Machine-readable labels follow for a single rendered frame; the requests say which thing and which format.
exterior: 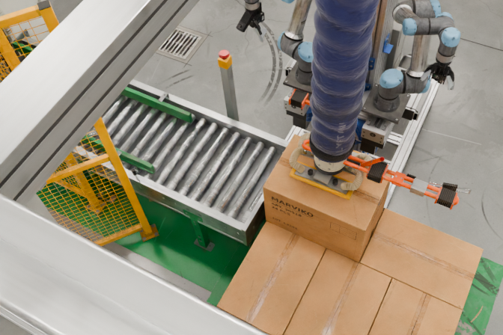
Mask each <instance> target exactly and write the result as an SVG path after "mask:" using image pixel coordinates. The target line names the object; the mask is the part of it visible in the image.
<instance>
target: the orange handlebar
mask: <svg viewBox="0 0 503 335"><path fill-rule="evenodd" d="M305 104H306V105H310V100H308V99H307V100H306V101H305ZM306 144H309V140H304V141H303V142H302V147H303V149H305V150H308V151H311V148H310V147H309V146H307V145H306ZM348 158H349V159H351V160H353V161H356V162H359V163H360V164H361V163H363V162H366V161H365V160H362V159H359V158H356V157H355V156H351V155H350V156H349V157H348ZM343 164H344V165H347V166H350V167H352V168H355V169H358V170H361V171H363V172H365V173H367V171H368V169H367V168H365V167H362V166H359V165H356V164H354V163H352V162H349V161H346V160H345V161H344V163H343ZM386 173H388V174H390V175H392V176H394V177H393V178H391V177H389V176H386V175H385V176H384V177H383V179H384V180H387V181H389V182H391V184H393V185H397V186H399V187H401V186H403V187H404V188H408V189H410V188H411V185H409V184H407V183H405V182H403V181H404V180H406V181H408V182H411V183H413V181H414V179H413V178H410V177H408V176H406V174H404V173H400V172H398V171H396V172H394V171H392V170H389V169H387V171H386ZM427 189H430V190H432V191H435V192H438V193H439V189H440V188H437V187H434V186H432V185H428V186H427ZM424 195H426V196H428V197H432V198H434V199H436V197H437V195H436V194H433V193H430V192H429V191H425V193H424ZM458 203H459V197H458V196H457V198H456V200H455V202H454V206H455V205H457V204H458Z"/></svg>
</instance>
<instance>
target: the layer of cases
mask: <svg viewBox="0 0 503 335"><path fill-rule="evenodd" d="M383 209H384V211H383V210H382V212H381V214H380V216H379V219H378V221H377V223H376V226H375V227H374V230H373V232H372V234H371V237H370V238H369V240H368V243H367V245H366V247H365V249H364V252H363V254H362V256H361V258H360V260H359V262H357V261H355V260H353V259H350V258H348V257H346V256H344V255H342V254H339V253H337V252H335V251H332V250H330V249H328V248H325V247H324V246H322V245H319V244H317V243H315V242H312V241H310V240H308V239H306V238H303V237H301V236H299V235H297V234H295V233H292V232H290V231H288V230H286V229H284V228H281V227H279V226H277V225H274V224H272V223H270V222H268V221H266V222H265V224H264V226H263V227H262V229H261V231H260V232H259V234H258V236H257V238H256V239H255V241H254V243H253V245H252V246H251V248H250V250H249V252H248V253H247V254H246V257H245V259H244V260H243V262H242V263H241V265H240V267H239V268H238V270H237V272H236V274H235V275H234V277H233V279H232V281H231V282H230V284H229V286H228V287H227V289H226V291H225V293H224V295H223V296H222V298H221V300H220V301H219V303H218V304H217V307H218V308H219V309H221V310H224V311H225V312H227V313H229V314H231V315H232V316H235V317H237V318H238V319H241V320H242V321H244V322H246V323H248V324H250V325H252V326H254V327H255V328H257V329H259V330H261V331H263V332H265V333H267V334H269V335H454V334H455V331H456V329H457V325H458V322H459V320H460V316H461V314H462V311H463V308H464V305H465V302H466V299H467V296H468V293H469V290H470V288H471V285H472V281H473V279H474V276H475V272H476V271H477V268H478V264H479V262H480V259H481V255H482V253H483V250H484V249H482V248H480V247H477V246H475V245H472V244H470V243H468V242H465V241H463V240H461V239H458V238H455V237H453V236H450V235H448V234H446V233H444V232H441V231H439V230H436V229H434V228H432V227H429V226H427V225H425V224H422V223H420V222H417V221H414V220H412V219H411V218H408V217H405V216H403V215H400V214H398V213H396V212H393V211H391V210H389V209H386V208H383Z"/></svg>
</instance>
